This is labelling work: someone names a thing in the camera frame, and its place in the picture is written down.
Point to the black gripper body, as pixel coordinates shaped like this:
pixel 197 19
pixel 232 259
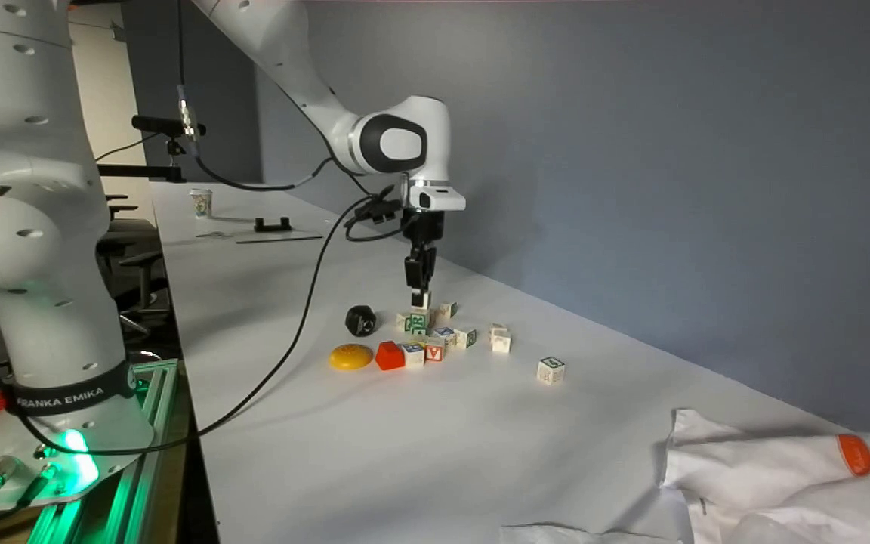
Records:
pixel 420 231

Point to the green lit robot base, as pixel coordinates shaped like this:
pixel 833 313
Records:
pixel 74 493

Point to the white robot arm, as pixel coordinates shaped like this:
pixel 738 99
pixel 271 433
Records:
pixel 56 313

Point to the green picture block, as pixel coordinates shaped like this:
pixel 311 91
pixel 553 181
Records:
pixel 415 325

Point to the white letter J block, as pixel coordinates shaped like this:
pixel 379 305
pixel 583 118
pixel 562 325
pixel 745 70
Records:
pixel 464 335

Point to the white yarn picture block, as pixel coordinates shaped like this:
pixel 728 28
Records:
pixel 415 356

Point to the red wooden block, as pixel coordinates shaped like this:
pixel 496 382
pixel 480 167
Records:
pixel 391 355

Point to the white block middle right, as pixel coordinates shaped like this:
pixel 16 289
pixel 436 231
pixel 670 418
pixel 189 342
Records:
pixel 498 338

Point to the white block far right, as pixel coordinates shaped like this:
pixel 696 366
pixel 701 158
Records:
pixel 551 368

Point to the black polyhedral die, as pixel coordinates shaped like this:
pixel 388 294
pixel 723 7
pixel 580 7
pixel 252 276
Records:
pixel 361 320

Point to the yellow perforated dome lid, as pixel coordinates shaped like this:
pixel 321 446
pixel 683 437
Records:
pixel 348 356

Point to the black microphone on stand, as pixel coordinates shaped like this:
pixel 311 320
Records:
pixel 178 131

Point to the white crumpled cloth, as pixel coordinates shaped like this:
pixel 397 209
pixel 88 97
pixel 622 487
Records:
pixel 740 487

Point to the orange marker cap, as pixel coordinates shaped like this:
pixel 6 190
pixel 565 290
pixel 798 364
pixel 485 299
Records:
pixel 857 451

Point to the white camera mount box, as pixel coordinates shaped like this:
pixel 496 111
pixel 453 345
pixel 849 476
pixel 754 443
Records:
pixel 434 197

